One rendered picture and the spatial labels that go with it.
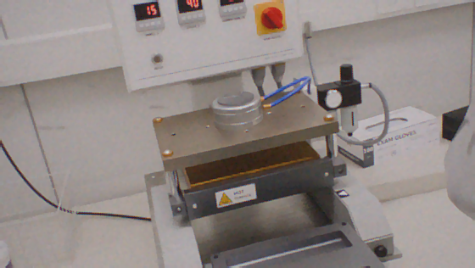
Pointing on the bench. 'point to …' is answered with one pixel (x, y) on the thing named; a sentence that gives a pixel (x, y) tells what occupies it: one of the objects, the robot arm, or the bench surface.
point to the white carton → (423, 125)
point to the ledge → (401, 171)
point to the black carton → (450, 121)
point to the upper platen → (248, 164)
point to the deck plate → (247, 222)
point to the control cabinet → (205, 43)
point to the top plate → (241, 126)
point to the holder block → (304, 251)
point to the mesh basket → (46, 226)
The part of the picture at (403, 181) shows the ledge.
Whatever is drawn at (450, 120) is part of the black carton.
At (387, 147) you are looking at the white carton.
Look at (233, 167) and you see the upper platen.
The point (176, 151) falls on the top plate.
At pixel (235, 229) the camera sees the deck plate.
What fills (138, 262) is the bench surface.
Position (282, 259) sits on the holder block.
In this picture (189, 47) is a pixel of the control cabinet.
